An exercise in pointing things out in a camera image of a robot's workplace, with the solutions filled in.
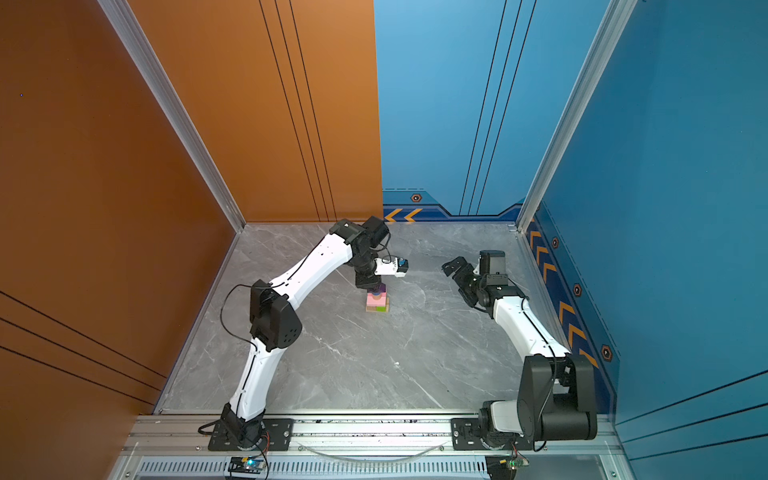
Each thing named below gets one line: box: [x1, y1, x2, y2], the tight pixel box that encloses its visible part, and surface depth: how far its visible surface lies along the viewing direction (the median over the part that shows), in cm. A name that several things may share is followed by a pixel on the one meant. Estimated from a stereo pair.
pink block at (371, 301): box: [366, 292, 387, 306], surface depth 93 cm
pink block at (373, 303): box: [366, 298, 387, 311], surface depth 93 cm
